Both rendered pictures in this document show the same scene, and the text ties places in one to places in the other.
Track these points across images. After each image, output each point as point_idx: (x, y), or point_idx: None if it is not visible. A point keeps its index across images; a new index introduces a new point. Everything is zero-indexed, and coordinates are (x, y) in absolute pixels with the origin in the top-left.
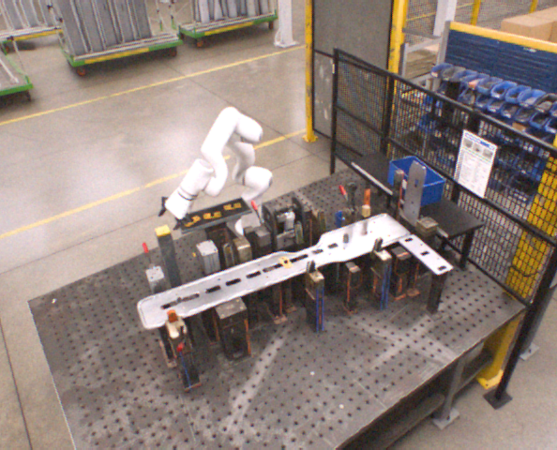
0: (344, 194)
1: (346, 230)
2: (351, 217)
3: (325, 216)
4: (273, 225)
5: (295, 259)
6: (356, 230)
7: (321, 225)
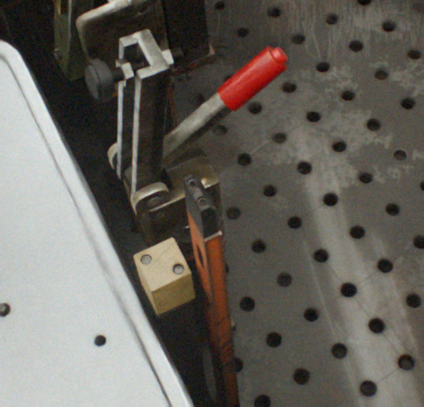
0: (218, 95)
1: (42, 170)
2: (128, 189)
3: (86, 22)
4: None
5: (43, 16)
6: (33, 227)
7: (55, 21)
